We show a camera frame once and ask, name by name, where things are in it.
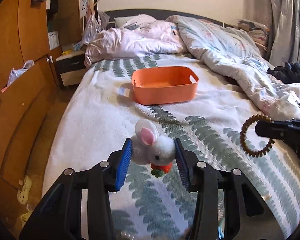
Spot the grey curtain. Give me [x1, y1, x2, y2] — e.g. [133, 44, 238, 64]
[243, 0, 300, 66]

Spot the cream croc sandal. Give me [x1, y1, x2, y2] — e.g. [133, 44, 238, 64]
[17, 176, 32, 205]
[20, 210, 33, 228]

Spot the brown wooden wardrobe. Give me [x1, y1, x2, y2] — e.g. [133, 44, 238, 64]
[0, 0, 87, 190]

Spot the dark wooden headboard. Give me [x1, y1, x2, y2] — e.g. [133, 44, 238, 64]
[106, 9, 237, 28]

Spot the open wooden drawer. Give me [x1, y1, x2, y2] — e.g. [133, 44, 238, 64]
[0, 58, 55, 170]

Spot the pink crumpled blanket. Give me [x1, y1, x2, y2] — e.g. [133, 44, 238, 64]
[84, 21, 188, 68]

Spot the brown spiral hair tie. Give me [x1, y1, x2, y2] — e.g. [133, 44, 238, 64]
[239, 114, 275, 158]

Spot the white pillow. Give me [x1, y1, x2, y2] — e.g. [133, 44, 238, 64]
[114, 14, 157, 29]

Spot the black and cream nightstand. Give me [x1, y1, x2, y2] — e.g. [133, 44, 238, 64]
[55, 50, 88, 87]

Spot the pale floral duvet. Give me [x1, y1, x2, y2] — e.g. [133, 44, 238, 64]
[167, 15, 300, 121]

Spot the clear plastic bag hanging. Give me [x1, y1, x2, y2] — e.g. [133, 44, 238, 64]
[81, 13, 101, 46]

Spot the white plastic bag on drawer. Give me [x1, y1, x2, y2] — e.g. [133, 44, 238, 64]
[1, 60, 34, 93]

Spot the white bunny pompom hair tie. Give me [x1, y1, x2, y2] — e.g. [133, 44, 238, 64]
[130, 119, 177, 178]

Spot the fern patterned bed sheet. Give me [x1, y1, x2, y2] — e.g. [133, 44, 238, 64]
[43, 54, 300, 239]

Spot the orange plastic basket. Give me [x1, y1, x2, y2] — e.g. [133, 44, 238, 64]
[132, 66, 199, 106]

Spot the black clothes pile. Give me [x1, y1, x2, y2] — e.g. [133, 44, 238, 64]
[267, 62, 300, 84]

